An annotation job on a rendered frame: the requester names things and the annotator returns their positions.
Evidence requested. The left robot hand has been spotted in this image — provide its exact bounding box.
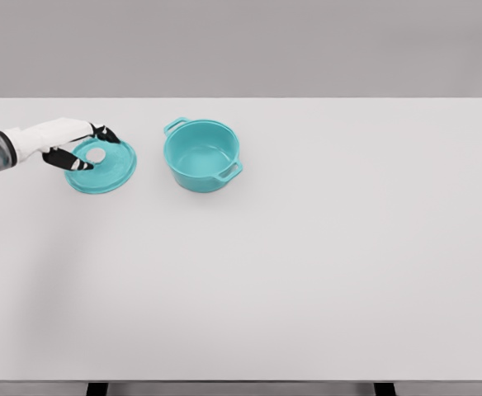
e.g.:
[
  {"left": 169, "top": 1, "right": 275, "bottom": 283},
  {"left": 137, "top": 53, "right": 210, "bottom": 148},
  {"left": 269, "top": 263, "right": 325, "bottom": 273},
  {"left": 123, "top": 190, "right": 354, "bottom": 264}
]
[{"left": 39, "top": 117, "right": 122, "bottom": 172}]

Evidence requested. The teal pot lid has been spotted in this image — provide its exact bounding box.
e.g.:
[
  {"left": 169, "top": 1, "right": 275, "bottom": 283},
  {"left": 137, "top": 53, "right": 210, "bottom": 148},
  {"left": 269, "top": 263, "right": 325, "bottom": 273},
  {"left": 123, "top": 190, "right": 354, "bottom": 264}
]
[{"left": 64, "top": 137, "right": 138, "bottom": 196}]

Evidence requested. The teal pot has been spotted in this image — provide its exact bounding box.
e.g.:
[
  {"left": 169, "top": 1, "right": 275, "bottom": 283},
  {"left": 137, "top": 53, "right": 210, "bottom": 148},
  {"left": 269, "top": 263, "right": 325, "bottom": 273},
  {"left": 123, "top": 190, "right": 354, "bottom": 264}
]
[{"left": 163, "top": 116, "right": 243, "bottom": 194}]

